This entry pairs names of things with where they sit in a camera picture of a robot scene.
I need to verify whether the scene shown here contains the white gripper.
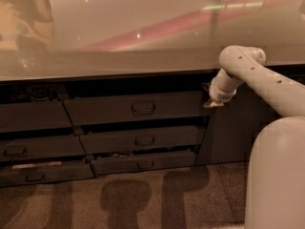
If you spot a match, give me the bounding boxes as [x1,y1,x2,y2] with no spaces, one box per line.
[201,80,236,108]

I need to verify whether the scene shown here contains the dark drawer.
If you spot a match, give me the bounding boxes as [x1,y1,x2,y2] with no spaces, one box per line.
[0,135,84,162]
[91,150,195,176]
[64,92,212,126]
[0,101,71,133]
[0,160,94,187]
[80,125,205,155]

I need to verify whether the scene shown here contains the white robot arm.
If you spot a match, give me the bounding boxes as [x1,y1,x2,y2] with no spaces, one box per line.
[204,45,305,229]

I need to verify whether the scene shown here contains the dark cabinet door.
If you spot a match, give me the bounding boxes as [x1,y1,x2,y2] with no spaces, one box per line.
[195,85,278,165]

